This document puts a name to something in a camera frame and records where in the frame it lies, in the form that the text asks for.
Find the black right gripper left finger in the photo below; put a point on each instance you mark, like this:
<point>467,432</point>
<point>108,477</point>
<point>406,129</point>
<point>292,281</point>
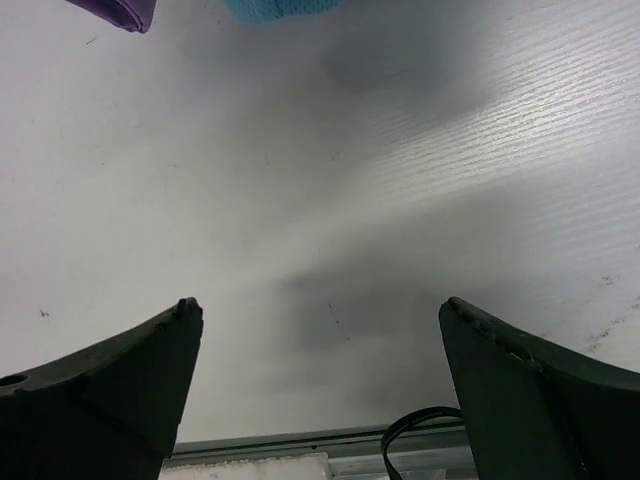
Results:
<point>108,411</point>

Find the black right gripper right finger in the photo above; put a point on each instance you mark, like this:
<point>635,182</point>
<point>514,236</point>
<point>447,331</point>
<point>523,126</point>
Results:
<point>533,409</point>

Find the purple hanging garment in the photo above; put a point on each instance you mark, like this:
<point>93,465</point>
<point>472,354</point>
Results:
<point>134,16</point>

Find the light blue hanging garment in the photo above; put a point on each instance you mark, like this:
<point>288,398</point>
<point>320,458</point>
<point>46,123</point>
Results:
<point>265,11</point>

